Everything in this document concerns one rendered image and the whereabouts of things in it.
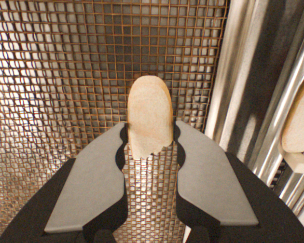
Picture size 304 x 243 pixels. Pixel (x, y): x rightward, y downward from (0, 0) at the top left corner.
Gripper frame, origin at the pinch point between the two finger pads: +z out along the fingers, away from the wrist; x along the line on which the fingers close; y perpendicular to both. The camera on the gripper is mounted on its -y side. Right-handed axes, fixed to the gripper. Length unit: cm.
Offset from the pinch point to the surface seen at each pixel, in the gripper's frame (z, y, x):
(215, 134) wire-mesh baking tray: 1.4, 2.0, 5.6
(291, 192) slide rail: 3.4, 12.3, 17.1
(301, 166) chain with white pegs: 1.8, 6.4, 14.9
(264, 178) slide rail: 4.0, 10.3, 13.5
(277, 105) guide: 3.3, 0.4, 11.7
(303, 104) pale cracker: 3.3, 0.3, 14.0
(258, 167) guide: 3.2, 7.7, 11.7
